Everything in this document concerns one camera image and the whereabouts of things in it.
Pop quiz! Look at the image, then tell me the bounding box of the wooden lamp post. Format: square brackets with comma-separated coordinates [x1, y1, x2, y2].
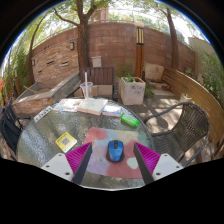
[134, 21, 146, 79]

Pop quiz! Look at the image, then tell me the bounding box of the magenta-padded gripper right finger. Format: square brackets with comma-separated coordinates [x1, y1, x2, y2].
[133, 142, 184, 186]

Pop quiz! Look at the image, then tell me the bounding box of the small green box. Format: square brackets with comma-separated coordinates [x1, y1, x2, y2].
[120, 113, 141, 128]

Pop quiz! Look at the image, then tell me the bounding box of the brown wicker chair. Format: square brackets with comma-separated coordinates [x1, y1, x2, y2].
[143, 101, 212, 168]

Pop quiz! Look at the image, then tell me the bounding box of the grey wall utility box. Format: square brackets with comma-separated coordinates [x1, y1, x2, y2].
[91, 55, 103, 68]

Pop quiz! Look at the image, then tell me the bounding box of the yellow square card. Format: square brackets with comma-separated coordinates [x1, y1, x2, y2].
[55, 131, 78, 154]

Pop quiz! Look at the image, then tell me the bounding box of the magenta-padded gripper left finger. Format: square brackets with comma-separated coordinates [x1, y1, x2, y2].
[40, 142, 93, 185]

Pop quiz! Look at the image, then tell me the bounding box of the floral pastel mouse pad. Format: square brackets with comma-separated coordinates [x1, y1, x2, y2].
[83, 126, 149, 180]

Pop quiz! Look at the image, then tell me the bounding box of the dark wooden slat chair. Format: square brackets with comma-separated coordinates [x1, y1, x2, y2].
[79, 66, 116, 101]

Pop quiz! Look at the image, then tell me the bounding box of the colourful magazine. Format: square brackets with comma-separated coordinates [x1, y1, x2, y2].
[52, 98, 84, 113]

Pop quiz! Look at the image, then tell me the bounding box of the clear plastic cup with straw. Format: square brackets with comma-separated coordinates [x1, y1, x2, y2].
[79, 71, 94, 99]

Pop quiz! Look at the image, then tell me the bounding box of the tan stone slab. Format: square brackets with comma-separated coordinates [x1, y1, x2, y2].
[143, 62, 165, 83]

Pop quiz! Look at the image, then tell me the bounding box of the thin blue book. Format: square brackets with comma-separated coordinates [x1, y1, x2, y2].
[101, 104, 124, 118]

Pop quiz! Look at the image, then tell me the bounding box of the slim straight tree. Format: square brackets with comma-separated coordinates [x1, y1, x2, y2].
[164, 6, 180, 69]

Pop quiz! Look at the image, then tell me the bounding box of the blue computer mouse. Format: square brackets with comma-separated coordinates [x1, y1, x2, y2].
[105, 139, 125, 164]

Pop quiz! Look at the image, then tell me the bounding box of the low concrete planter box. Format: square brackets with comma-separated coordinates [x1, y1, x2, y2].
[73, 84, 114, 98]

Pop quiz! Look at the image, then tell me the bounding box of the black and white patterned card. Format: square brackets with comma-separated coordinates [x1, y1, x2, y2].
[33, 105, 54, 123]

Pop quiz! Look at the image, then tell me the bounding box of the black metal chair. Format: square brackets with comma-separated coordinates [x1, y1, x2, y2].
[0, 99, 33, 161]

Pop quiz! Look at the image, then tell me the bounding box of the small white planter pot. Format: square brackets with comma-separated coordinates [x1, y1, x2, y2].
[179, 92, 193, 104]

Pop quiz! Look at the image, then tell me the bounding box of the curved wooden slat fence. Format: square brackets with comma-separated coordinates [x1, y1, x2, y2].
[161, 66, 224, 159]

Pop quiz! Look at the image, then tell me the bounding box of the large forked tree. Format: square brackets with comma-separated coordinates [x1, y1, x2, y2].
[53, 0, 101, 69]

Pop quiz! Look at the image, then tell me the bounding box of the stone raised basin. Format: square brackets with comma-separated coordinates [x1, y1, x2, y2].
[12, 71, 82, 118]

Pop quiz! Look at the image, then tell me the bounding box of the tall concrete planter with plant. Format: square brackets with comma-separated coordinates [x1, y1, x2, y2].
[118, 74, 147, 106]

